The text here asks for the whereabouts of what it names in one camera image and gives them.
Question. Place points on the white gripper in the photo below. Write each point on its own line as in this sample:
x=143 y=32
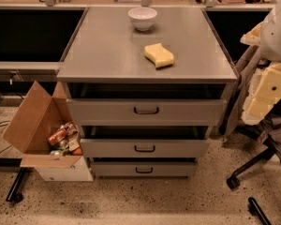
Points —
x=276 y=35

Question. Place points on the yellow sponge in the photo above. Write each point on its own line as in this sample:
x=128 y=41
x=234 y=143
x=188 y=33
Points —
x=160 y=56

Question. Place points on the grey drawer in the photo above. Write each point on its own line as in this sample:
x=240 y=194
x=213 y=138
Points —
x=143 y=169
x=126 y=148
x=146 y=112

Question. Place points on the grey drawer cabinet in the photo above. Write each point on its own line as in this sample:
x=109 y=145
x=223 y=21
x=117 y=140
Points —
x=107 y=60

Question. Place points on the brown cardboard box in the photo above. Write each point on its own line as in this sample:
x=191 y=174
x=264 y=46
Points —
x=38 y=117

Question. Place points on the long grey workbench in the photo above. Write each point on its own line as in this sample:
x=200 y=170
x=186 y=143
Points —
x=22 y=67

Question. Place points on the black table leg foot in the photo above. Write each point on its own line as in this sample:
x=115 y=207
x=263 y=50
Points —
x=15 y=193

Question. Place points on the grey top drawer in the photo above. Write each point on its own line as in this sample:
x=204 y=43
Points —
x=146 y=112

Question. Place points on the grey middle drawer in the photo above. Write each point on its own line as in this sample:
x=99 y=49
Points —
x=126 y=148

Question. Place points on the black office chair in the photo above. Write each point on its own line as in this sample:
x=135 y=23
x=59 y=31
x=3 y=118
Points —
x=253 y=133

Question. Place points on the white ceramic bowl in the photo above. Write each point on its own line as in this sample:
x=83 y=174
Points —
x=142 y=18

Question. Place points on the grey bottom drawer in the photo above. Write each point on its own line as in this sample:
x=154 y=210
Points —
x=143 y=169

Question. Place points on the silver can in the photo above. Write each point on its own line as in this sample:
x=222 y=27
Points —
x=63 y=144

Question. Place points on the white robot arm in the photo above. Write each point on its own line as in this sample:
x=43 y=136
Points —
x=264 y=90

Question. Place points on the red soda can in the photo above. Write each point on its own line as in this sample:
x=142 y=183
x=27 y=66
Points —
x=58 y=136

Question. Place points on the grey jacket on chair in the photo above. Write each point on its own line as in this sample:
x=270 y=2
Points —
x=244 y=69

